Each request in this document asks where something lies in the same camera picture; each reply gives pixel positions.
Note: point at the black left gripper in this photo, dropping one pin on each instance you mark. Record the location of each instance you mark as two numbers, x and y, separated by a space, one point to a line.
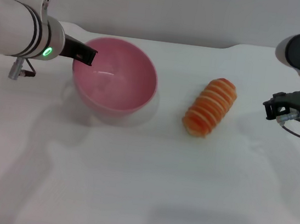
69 49

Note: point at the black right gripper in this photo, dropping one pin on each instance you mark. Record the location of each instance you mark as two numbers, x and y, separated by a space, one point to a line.
296 102

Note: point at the pink plastic bowl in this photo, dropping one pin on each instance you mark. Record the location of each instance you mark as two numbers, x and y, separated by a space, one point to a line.
113 96

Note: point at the orange ridged bread roll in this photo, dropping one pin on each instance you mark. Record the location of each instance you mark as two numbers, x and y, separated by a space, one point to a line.
209 106

